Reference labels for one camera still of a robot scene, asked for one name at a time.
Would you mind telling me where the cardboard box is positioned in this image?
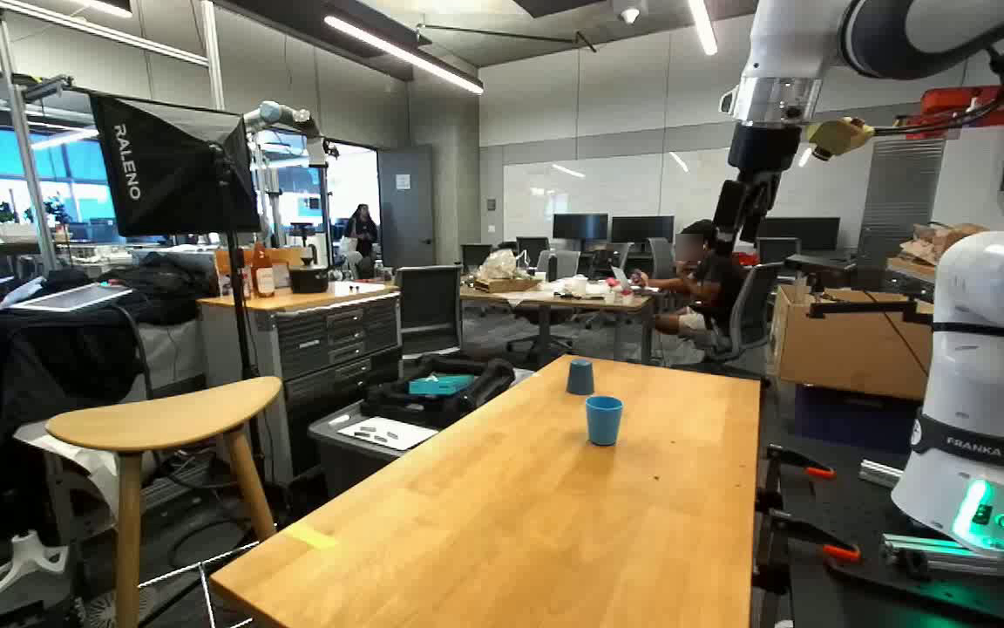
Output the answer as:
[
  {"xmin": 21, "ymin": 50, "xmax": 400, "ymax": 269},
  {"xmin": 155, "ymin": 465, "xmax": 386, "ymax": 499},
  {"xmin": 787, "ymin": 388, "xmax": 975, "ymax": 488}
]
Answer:
[{"xmin": 771, "ymin": 284, "xmax": 938, "ymax": 406}]

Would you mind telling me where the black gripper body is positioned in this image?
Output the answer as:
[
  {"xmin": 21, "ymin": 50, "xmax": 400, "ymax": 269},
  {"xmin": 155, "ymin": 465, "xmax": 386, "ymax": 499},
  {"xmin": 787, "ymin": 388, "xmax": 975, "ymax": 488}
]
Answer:
[{"xmin": 725, "ymin": 119, "xmax": 807, "ymax": 184}]

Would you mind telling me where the long ceiling light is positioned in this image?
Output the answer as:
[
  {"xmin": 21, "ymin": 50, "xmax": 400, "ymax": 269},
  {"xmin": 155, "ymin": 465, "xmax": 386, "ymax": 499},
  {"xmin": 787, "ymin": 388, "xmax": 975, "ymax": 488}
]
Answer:
[
  {"xmin": 318, "ymin": 12, "xmax": 488, "ymax": 100},
  {"xmin": 684, "ymin": 0, "xmax": 723, "ymax": 58}
]

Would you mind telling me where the black computer monitor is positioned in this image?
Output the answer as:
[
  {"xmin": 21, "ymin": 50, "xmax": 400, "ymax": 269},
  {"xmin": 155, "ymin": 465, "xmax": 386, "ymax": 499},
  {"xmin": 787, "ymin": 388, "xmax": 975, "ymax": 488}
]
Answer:
[
  {"xmin": 757, "ymin": 214, "xmax": 845, "ymax": 257},
  {"xmin": 606, "ymin": 214, "xmax": 681, "ymax": 251},
  {"xmin": 552, "ymin": 209, "xmax": 613, "ymax": 249}
]

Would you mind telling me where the white stand foot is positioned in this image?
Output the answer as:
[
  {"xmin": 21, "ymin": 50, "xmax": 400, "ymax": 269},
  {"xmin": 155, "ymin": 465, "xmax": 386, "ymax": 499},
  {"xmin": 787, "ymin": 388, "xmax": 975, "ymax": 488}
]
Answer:
[{"xmin": 0, "ymin": 531, "xmax": 78, "ymax": 628}]

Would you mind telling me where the wooden office desk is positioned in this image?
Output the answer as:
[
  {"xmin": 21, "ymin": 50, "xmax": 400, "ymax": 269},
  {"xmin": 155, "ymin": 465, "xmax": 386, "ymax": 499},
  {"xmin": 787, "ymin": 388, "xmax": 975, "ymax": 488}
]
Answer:
[{"xmin": 456, "ymin": 285, "xmax": 657, "ymax": 366}]

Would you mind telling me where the yellow tape strip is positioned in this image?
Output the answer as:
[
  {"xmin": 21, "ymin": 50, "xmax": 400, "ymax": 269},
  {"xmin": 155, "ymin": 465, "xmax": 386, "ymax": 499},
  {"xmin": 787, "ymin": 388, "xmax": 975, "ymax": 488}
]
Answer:
[{"xmin": 283, "ymin": 520, "xmax": 345, "ymax": 556}]

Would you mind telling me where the black softbox light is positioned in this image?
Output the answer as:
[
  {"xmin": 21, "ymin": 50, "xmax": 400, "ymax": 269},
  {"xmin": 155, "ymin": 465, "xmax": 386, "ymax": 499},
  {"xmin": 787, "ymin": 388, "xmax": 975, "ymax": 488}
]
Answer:
[{"xmin": 87, "ymin": 89, "xmax": 264, "ymax": 242}]

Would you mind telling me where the black mesh chair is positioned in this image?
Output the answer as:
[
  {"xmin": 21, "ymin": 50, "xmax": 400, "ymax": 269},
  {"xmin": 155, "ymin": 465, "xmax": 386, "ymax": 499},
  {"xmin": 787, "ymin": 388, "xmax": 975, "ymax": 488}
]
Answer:
[{"xmin": 393, "ymin": 263, "xmax": 467, "ymax": 356}]

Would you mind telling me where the white wall whiteboard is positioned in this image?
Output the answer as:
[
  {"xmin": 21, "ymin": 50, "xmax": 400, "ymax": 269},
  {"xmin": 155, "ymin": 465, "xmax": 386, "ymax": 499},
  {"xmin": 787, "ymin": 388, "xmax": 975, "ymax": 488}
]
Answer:
[{"xmin": 500, "ymin": 146, "xmax": 739, "ymax": 243}]

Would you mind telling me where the grey storage case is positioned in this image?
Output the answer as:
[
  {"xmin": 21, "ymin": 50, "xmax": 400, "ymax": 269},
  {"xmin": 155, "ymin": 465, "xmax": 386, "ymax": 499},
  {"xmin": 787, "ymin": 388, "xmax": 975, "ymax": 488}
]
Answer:
[{"xmin": 306, "ymin": 398, "xmax": 443, "ymax": 497}]

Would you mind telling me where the red equipment bar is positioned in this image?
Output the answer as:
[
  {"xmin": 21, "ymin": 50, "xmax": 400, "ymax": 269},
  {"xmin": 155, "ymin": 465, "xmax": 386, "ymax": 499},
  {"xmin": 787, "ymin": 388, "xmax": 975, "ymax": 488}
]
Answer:
[{"xmin": 902, "ymin": 81, "xmax": 1004, "ymax": 143}]

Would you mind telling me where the grey drawer cabinet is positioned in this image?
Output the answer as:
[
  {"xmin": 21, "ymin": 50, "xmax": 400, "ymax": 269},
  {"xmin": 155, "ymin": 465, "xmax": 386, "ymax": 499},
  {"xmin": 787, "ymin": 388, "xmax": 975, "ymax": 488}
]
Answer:
[{"xmin": 197, "ymin": 284, "xmax": 404, "ymax": 488}]

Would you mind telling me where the wooden stool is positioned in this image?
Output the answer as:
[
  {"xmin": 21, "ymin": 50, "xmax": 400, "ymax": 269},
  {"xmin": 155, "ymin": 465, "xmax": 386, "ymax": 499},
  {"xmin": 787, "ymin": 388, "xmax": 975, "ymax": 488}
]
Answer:
[{"xmin": 43, "ymin": 373, "xmax": 286, "ymax": 628}]

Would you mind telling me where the silver metal pole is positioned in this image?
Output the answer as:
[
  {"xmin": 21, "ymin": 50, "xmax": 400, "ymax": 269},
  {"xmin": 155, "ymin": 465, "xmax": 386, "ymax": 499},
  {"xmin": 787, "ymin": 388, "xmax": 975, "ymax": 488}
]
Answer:
[{"xmin": 0, "ymin": 2, "xmax": 67, "ymax": 279}]

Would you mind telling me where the grey office chair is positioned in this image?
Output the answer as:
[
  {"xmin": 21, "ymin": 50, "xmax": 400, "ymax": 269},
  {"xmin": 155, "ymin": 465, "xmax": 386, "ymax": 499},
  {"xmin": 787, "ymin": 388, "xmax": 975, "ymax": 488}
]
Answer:
[{"xmin": 717, "ymin": 257, "xmax": 787, "ymax": 366}]

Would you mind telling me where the black draped table cloth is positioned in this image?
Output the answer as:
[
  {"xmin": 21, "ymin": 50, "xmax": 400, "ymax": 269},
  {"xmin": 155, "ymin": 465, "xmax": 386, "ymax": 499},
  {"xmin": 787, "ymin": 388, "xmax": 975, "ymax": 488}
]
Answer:
[{"xmin": 0, "ymin": 298, "xmax": 148, "ymax": 531}]

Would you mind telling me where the black bag with teal item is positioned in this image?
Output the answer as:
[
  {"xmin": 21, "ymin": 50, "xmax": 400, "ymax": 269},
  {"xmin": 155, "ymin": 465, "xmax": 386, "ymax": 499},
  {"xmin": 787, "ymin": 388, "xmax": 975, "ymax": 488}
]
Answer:
[{"xmin": 358, "ymin": 356, "xmax": 521, "ymax": 434}]

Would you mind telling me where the seated person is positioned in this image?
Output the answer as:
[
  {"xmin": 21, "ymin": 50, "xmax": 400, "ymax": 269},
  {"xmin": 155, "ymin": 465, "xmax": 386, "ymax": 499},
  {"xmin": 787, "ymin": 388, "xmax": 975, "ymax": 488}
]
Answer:
[{"xmin": 648, "ymin": 216, "xmax": 753, "ymax": 356}]

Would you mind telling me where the black light stand pole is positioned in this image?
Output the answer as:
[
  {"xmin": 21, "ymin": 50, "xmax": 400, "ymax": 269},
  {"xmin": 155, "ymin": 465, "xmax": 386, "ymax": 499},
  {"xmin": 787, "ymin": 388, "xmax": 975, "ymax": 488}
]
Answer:
[{"xmin": 227, "ymin": 231, "xmax": 257, "ymax": 383}]

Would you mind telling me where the dark blue plastic cup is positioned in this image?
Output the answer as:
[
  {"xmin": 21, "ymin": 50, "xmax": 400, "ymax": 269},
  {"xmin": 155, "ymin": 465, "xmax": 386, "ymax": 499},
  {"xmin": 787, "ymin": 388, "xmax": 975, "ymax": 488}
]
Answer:
[{"xmin": 564, "ymin": 356, "xmax": 595, "ymax": 398}]

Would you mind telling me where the standing person in black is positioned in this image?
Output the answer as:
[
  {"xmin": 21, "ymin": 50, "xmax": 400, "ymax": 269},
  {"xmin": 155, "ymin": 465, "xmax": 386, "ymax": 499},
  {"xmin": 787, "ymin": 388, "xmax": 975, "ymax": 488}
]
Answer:
[{"xmin": 345, "ymin": 203, "xmax": 385, "ymax": 269}]

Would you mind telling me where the orange handled clamp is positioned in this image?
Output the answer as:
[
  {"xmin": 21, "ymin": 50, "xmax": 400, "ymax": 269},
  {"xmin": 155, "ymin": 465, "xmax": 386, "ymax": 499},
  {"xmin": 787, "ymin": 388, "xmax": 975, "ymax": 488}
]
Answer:
[
  {"xmin": 760, "ymin": 444, "xmax": 845, "ymax": 488},
  {"xmin": 753, "ymin": 506, "xmax": 867, "ymax": 576}
]

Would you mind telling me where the light blue plastic cup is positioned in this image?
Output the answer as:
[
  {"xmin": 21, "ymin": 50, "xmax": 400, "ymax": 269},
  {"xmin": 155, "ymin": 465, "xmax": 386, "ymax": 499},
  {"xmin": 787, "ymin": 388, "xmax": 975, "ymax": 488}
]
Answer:
[{"xmin": 584, "ymin": 393, "xmax": 627, "ymax": 450}]

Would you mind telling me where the grey door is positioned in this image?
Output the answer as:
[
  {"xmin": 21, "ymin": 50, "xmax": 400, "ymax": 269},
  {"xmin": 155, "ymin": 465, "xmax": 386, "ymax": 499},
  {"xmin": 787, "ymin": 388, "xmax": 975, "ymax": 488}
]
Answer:
[{"xmin": 377, "ymin": 143, "xmax": 438, "ymax": 269}]

